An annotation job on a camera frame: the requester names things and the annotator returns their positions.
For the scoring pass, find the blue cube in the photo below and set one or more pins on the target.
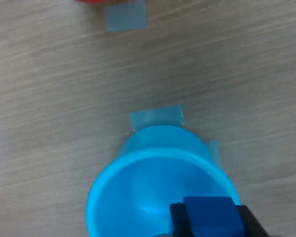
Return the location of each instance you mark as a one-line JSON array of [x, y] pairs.
[[212, 214]]

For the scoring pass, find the blue plastic cup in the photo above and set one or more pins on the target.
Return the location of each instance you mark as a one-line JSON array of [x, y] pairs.
[[143, 187]]

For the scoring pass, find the small grey-blue tape piece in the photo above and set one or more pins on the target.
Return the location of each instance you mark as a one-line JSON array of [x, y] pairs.
[[214, 150]]

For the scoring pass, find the wide grey-blue tape piece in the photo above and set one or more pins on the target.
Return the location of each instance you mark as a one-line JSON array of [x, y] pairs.
[[155, 116]]

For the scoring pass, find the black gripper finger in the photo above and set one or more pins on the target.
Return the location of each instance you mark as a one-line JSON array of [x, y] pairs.
[[181, 222], [252, 223]]

